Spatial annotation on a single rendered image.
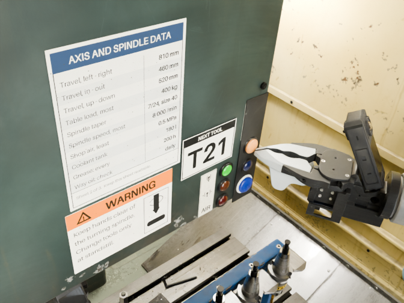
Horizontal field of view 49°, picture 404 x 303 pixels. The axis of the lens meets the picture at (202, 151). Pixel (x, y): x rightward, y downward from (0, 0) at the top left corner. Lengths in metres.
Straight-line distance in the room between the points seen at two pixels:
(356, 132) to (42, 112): 0.40
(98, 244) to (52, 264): 0.06
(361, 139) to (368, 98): 0.78
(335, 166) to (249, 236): 1.19
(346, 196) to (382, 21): 0.75
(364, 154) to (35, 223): 0.43
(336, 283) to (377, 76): 0.77
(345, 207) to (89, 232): 0.38
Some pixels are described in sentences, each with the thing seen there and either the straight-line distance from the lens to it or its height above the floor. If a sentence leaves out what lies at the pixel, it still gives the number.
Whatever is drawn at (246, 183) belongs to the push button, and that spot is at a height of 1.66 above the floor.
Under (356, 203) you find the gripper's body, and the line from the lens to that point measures 0.71.
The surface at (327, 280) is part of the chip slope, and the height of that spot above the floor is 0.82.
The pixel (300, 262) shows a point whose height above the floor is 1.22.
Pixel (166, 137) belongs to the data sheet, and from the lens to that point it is 0.56.
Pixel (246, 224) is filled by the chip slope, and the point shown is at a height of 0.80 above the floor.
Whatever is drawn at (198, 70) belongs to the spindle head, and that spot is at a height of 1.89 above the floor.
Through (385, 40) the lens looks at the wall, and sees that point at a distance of 1.34.
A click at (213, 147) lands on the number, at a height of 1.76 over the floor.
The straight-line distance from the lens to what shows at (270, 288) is 1.16.
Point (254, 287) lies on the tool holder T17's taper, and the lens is 1.09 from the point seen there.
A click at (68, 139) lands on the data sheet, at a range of 0.48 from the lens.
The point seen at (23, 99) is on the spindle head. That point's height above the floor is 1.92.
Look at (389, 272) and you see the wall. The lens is 1.67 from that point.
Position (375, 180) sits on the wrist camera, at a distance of 0.67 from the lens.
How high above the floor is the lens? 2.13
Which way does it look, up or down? 37 degrees down
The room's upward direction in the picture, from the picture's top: 5 degrees clockwise
